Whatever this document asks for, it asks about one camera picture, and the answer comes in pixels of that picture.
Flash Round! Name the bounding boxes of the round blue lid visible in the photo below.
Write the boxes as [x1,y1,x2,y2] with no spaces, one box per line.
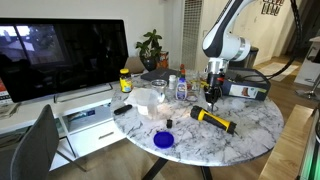
[152,130,176,150]

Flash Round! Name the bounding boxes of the open dark grey cardboard box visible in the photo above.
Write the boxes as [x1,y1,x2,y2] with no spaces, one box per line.
[221,67,272,102]

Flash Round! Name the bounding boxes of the beige floor rug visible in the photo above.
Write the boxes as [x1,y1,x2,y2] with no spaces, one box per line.
[259,61,300,83]

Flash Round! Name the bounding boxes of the yellow and black flashlight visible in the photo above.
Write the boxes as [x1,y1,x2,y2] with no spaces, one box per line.
[189,105,238,136]

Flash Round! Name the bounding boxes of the black flat screen television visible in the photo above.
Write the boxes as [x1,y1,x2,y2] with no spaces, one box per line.
[0,17,130,104]

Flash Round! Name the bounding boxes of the white wall vent grille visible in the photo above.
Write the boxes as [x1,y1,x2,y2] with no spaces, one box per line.
[181,0,204,70]

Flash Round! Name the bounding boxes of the orange printed carton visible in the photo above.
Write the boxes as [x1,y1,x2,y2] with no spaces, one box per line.
[156,50,170,70]

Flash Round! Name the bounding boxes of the white television cabinet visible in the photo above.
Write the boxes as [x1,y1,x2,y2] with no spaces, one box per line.
[0,71,149,172]

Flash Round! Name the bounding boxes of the stack of magazines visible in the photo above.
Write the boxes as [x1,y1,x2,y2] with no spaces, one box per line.
[0,78,22,118]

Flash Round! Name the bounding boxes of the black trash can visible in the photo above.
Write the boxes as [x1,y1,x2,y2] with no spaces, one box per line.
[229,46,260,70]

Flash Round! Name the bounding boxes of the green potted plant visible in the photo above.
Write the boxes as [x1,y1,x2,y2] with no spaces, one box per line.
[135,28,164,72]

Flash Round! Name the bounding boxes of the black remote control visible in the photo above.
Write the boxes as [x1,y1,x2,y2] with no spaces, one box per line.
[113,103,134,117]

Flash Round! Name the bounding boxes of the black table legs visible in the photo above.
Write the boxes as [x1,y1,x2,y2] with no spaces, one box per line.
[141,156,214,180]

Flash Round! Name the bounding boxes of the framed wall pictures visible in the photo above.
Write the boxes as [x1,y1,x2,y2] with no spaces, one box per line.
[260,0,285,17]

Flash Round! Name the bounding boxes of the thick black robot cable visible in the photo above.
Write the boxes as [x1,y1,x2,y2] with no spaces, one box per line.
[265,0,303,81]

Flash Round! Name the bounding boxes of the small white bottle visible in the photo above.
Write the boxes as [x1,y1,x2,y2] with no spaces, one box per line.
[167,74,178,91]

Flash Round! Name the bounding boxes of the blue label squeeze bottle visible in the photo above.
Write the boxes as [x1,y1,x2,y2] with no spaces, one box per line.
[174,77,189,102]

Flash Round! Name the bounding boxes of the dark grey chair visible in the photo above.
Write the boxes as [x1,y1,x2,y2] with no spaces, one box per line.
[9,103,88,180]

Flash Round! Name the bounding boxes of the clear plastic tub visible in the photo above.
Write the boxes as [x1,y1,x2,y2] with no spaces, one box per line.
[124,87,158,116]

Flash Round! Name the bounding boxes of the white stool chrome base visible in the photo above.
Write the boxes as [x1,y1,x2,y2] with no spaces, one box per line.
[294,35,320,102]

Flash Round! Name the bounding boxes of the flat yellow box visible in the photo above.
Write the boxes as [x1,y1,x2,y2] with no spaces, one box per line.
[199,79,211,90]

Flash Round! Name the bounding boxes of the clear glass tumbler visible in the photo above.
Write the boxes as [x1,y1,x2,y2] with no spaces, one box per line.
[185,70,202,103]

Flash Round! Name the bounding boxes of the round glass jar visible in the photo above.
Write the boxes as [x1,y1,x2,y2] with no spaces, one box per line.
[150,78,168,97]

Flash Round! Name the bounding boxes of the yellow vitamin bottle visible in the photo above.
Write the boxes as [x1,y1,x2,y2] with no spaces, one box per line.
[118,68,134,94]

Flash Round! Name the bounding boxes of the black wrist camera orange mount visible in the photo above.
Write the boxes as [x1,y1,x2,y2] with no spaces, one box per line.
[215,74,227,89]

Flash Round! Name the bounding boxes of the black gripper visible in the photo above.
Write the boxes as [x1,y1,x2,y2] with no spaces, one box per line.
[203,71,226,112]

